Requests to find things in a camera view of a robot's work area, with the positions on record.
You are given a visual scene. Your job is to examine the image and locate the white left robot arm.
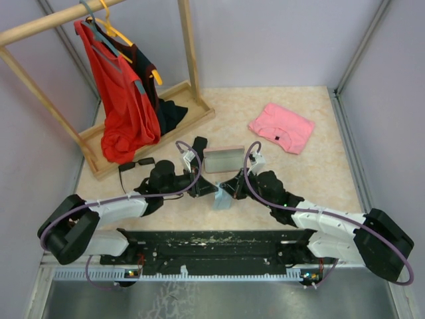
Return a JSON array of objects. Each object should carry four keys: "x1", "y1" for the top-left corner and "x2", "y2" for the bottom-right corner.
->
[{"x1": 37, "y1": 160, "x2": 218, "y2": 265}]

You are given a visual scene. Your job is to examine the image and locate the dark navy garment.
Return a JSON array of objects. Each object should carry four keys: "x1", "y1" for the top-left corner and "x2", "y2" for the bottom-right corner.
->
[{"x1": 110, "y1": 39, "x2": 188, "y2": 136}]

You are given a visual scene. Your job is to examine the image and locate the black sunglasses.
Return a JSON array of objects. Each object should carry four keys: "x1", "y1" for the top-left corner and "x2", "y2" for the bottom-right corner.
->
[{"x1": 118, "y1": 157, "x2": 155, "y2": 193}]

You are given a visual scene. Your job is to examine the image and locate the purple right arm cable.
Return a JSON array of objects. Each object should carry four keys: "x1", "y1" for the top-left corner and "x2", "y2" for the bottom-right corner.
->
[{"x1": 243, "y1": 141, "x2": 414, "y2": 288}]

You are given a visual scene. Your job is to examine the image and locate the pink glasses case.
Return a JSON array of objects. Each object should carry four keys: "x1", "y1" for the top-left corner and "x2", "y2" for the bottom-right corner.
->
[{"x1": 203, "y1": 146, "x2": 245, "y2": 173}]

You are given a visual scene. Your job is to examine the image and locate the black glasses case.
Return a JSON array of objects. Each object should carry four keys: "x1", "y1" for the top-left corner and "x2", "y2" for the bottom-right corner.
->
[{"x1": 191, "y1": 136, "x2": 208, "y2": 169}]

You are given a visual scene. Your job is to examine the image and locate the red tank top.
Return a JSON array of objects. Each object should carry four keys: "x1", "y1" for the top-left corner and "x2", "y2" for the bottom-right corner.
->
[{"x1": 74, "y1": 20, "x2": 161, "y2": 164}]

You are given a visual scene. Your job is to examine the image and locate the wooden clothes rack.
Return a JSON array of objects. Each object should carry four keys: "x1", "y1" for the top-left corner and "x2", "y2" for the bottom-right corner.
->
[{"x1": 1, "y1": 1, "x2": 214, "y2": 180}]

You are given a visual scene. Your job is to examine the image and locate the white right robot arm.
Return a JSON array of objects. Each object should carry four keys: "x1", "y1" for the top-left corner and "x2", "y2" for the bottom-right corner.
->
[{"x1": 220, "y1": 171, "x2": 414, "y2": 284}]

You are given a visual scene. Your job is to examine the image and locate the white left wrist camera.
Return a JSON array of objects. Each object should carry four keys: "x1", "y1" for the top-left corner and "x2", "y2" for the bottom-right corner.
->
[{"x1": 181, "y1": 149, "x2": 197, "y2": 172}]

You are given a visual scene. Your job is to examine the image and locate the grey clothes hanger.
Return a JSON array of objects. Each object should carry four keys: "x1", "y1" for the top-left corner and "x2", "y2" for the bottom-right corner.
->
[{"x1": 74, "y1": 0, "x2": 145, "y2": 96}]

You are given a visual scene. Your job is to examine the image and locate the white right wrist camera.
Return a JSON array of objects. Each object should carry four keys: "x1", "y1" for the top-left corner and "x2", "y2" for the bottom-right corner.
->
[{"x1": 248, "y1": 152, "x2": 266, "y2": 174}]

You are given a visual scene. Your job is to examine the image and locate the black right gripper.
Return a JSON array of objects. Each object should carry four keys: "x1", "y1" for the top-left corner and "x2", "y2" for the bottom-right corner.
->
[{"x1": 220, "y1": 167, "x2": 274, "y2": 209}]

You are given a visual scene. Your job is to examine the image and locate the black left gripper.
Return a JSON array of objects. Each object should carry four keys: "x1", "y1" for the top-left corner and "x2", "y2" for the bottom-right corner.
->
[{"x1": 161, "y1": 165, "x2": 218, "y2": 197}]

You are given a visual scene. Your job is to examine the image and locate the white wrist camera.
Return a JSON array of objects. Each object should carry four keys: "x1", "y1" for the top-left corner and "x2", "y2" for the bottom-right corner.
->
[
  {"x1": 181, "y1": 149, "x2": 197, "y2": 172},
  {"x1": 248, "y1": 152, "x2": 266, "y2": 174}
]

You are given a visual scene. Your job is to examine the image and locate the yellow clothes hanger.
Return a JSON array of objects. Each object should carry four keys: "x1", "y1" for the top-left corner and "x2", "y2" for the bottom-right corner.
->
[{"x1": 92, "y1": 0, "x2": 163, "y2": 86}]

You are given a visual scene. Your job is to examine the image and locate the pink folded t-shirt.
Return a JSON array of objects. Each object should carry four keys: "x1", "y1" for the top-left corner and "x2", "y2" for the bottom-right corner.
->
[{"x1": 248, "y1": 103, "x2": 315, "y2": 155}]

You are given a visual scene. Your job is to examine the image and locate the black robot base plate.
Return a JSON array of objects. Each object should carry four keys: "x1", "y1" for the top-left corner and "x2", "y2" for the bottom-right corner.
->
[{"x1": 100, "y1": 230, "x2": 335, "y2": 286}]

